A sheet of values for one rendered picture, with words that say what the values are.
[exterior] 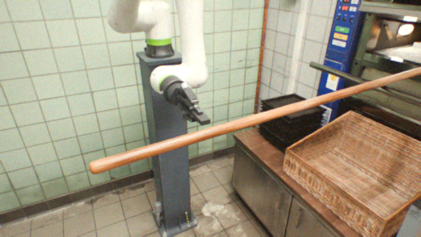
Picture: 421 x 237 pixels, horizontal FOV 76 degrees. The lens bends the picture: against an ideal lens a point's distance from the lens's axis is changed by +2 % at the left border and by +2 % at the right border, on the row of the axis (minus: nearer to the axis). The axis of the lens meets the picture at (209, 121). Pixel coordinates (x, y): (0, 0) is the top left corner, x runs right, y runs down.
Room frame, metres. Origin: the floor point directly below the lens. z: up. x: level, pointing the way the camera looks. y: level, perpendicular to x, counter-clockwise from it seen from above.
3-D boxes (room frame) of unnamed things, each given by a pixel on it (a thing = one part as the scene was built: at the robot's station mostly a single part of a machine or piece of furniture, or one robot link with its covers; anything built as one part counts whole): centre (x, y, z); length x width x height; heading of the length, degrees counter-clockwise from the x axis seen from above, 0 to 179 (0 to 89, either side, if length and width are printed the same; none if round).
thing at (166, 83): (0.90, 0.12, 1.20); 0.12 x 0.06 x 0.09; 116
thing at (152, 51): (1.42, 0.28, 1.23); 0.26 x 0.15 x 0.06; 27
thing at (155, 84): (0.99, 0.16, 1.20); 0.14 x 0.13 x 0.11; 26
